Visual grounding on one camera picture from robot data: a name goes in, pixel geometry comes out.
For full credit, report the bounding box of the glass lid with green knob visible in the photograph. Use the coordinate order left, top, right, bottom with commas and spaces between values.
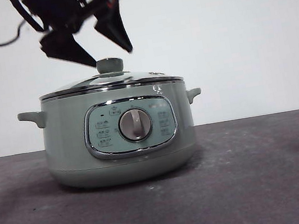
35, 47, 185, 103

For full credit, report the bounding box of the sage green electric cooking pot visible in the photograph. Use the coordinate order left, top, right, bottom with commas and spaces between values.
15, 74, 214, 200

